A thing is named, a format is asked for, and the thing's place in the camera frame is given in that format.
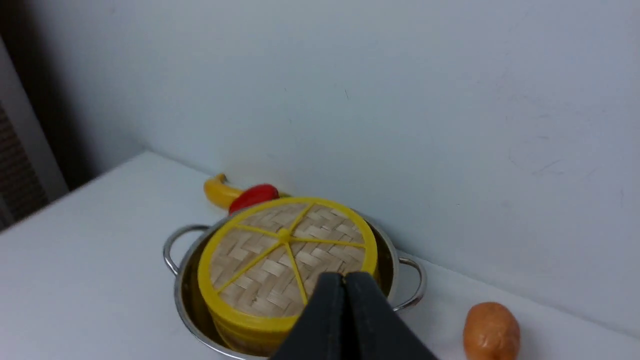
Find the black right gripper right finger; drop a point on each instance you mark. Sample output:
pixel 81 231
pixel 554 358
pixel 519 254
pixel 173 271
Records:
pixel 374 331

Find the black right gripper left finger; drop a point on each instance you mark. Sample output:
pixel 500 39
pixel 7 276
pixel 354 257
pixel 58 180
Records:
pixel 317 333

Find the yellow-rimmed bamboo steamer basket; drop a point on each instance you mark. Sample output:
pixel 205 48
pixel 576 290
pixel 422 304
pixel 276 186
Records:
pixel 240 335

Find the yellow woven bamboo steamer lid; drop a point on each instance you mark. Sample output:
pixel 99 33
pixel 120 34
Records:
pixel 259 270

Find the brown toy potato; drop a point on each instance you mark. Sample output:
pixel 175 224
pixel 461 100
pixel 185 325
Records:
pixel 491 332

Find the red toy bell pepper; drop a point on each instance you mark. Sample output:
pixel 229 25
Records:
pixel 254 195

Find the yellow toy banana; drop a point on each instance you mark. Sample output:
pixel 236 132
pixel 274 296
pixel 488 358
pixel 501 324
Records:
pixel 219 193

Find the stainless steel two-handled pot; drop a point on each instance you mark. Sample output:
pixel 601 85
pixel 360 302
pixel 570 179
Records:
pixel 194 313

